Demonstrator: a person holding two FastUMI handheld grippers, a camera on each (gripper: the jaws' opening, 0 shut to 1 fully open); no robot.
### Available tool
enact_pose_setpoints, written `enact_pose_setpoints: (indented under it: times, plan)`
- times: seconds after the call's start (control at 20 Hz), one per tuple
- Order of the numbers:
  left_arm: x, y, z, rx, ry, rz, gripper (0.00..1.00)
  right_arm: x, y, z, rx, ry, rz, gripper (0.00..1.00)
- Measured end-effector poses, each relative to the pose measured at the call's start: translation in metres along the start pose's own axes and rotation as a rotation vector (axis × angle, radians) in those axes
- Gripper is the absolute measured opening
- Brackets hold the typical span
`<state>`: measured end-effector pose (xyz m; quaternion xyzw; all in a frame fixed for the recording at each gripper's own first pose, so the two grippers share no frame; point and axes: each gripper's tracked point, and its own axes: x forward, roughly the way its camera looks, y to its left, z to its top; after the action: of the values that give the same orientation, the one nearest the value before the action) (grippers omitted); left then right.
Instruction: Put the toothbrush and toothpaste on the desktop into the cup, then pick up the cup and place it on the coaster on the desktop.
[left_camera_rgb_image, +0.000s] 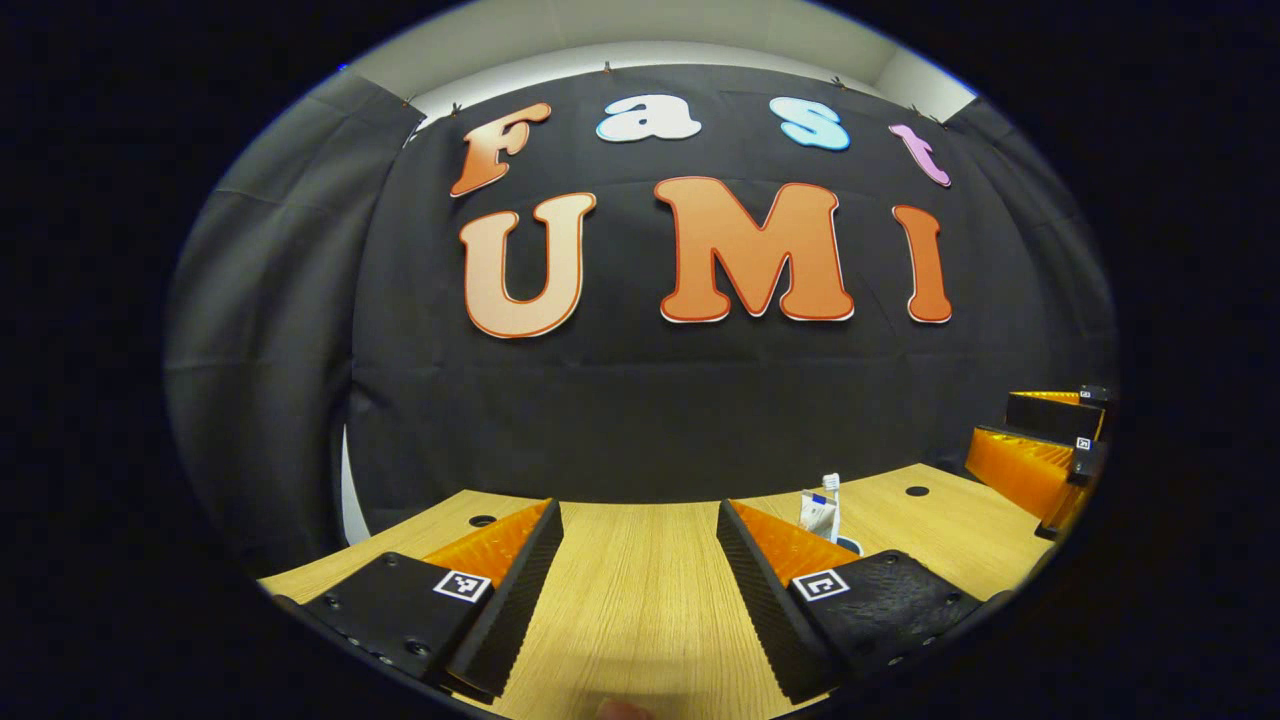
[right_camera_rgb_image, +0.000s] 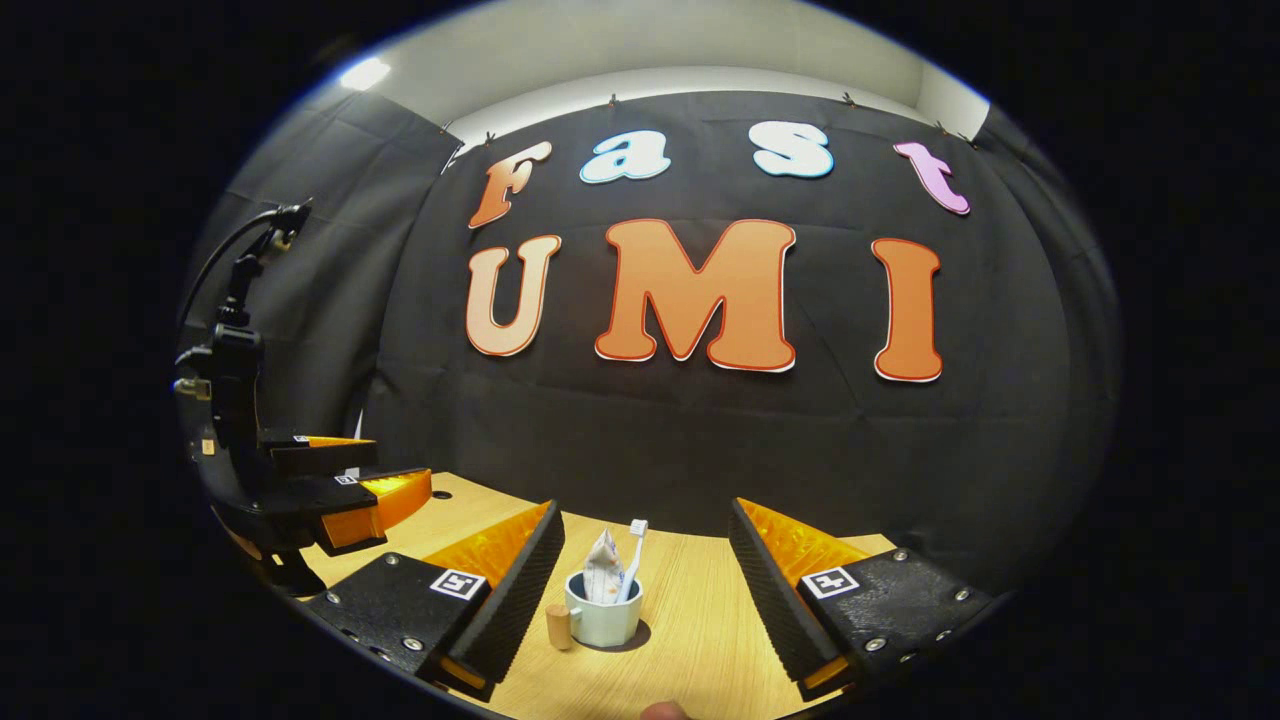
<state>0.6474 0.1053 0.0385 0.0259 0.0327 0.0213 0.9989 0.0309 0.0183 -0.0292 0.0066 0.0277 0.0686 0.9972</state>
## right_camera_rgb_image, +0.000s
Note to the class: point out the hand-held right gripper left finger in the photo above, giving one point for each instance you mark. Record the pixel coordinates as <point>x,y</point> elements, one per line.
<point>510,610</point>

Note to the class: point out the ceiling light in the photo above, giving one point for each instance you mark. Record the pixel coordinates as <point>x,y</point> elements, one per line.
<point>365,72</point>

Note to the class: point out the white toothpaste tube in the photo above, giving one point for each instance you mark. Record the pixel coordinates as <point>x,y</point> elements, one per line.
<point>602,570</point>

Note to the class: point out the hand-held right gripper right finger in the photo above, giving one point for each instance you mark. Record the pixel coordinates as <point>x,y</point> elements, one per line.
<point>775,610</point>

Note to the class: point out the black backdrop cloth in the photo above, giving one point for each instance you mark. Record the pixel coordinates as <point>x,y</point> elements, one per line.
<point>650,440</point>

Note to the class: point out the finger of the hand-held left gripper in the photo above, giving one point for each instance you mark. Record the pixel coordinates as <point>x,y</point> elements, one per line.
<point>370,505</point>
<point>320,455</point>

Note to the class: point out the wooden desktop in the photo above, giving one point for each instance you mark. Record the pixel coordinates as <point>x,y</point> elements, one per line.
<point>690,630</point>

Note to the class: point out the brown round coaster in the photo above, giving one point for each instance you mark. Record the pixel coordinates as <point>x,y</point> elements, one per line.
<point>644,634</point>

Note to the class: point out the white toothbrush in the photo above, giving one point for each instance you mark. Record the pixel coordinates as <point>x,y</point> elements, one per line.
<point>634,550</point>

